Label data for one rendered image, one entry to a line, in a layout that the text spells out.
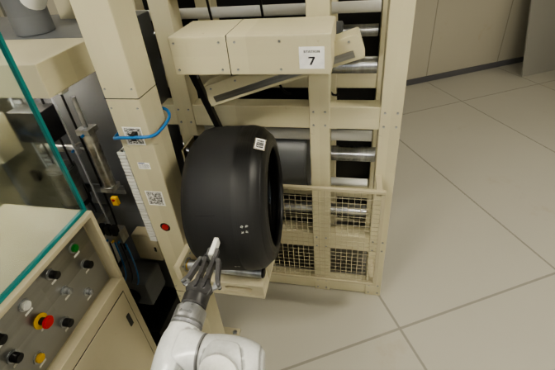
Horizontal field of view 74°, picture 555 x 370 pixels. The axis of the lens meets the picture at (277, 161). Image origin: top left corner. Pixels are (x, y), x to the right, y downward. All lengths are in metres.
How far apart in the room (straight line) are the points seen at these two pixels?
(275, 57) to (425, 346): 1.86
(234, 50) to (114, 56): 0.41
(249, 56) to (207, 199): 0.54
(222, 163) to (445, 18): 4.67
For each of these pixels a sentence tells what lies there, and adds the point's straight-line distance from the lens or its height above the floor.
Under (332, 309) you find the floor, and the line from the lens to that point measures 2.57.
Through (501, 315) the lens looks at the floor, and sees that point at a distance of 2.78.
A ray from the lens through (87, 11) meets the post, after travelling 1.30.
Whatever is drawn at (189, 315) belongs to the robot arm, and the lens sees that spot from 1.11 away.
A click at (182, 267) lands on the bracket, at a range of 1.66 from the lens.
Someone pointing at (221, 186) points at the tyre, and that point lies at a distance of 1.24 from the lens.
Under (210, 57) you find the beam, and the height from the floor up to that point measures 1.71.
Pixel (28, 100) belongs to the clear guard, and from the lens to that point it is 1.36.
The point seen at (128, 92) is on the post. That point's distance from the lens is 1.33.
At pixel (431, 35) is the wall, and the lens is 5.54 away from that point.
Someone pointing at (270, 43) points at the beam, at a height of 1.75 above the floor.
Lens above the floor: 2.13
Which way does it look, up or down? 34 degrees down
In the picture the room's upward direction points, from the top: 5 degrees counter-clockwise
